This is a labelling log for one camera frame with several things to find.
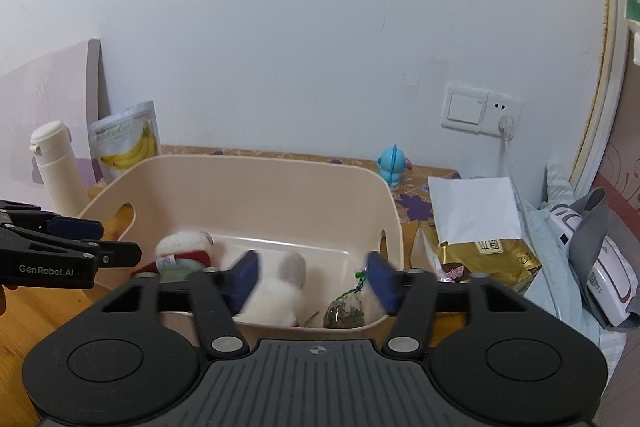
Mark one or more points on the banana print snack pouch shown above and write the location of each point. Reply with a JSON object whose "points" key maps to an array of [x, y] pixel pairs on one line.
{"points": [[125, 142]]}

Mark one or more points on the white power plug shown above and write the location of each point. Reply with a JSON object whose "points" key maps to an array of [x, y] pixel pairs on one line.
{"points": [[506, 127]]}

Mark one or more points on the white fluffy plush toy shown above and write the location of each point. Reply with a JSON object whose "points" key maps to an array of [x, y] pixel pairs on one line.
{"points": [[272, 297]]}

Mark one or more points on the white wall switch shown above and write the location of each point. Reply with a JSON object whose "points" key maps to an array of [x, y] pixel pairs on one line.
{"points": [[465, 107]]}

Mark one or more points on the white plush toy red scarf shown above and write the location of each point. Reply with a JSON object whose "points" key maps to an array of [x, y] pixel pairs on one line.
{"points": [[182, 249]]}

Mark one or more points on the light blue striped blanket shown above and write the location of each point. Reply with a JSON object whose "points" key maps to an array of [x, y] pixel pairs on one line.
{"points": [[555, 287]]}

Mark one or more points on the pink purple printed board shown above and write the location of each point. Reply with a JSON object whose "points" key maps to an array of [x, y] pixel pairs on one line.
{"points": [[45, 92]]}

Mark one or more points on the beige plastic storage bin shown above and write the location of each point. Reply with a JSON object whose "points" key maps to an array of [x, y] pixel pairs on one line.
{"points": [[260, 197]]}

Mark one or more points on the white blood pressure monitor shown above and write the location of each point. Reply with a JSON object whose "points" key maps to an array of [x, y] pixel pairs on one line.
{"points": [[607, 282]]}

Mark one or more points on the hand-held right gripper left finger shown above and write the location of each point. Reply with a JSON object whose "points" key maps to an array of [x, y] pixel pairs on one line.
{"points": [[245, 278]]}

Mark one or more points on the cream thermos bottle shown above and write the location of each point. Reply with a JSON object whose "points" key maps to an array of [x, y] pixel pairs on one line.
{"points": [[57, 172]]}

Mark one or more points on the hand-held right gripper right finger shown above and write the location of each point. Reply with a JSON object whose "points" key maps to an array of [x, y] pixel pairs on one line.
{"points": [[382, 279]]}

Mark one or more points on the white wall socket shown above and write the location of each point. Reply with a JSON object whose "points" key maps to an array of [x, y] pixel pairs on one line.
{"points": [[500, 107]]}

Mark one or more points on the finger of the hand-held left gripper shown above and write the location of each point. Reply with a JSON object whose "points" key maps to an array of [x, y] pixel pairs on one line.
{"points": [[75, 228], [115, 254]]}

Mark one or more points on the cream framed bed headboard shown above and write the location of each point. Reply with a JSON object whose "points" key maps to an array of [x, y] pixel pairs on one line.
{"points": [[607, 72]]}

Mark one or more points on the grey blood pressure cuff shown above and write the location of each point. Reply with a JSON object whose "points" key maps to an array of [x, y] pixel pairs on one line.
{"points": [[585, 232]]}

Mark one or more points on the white paper envelope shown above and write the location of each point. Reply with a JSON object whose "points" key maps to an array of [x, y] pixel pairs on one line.
{"points": [[475, 207]]}

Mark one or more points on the gold tissue pack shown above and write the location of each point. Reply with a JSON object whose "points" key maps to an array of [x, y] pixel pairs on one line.
{"points": [[500, 259]]}

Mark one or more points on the blue cartoon figurine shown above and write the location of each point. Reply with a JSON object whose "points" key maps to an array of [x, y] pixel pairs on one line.
{"points": [[392, 167]]}

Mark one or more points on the clear bag of dried herbs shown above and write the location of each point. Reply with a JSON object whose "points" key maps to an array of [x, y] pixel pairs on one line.
{"points": [[345, 309]]}

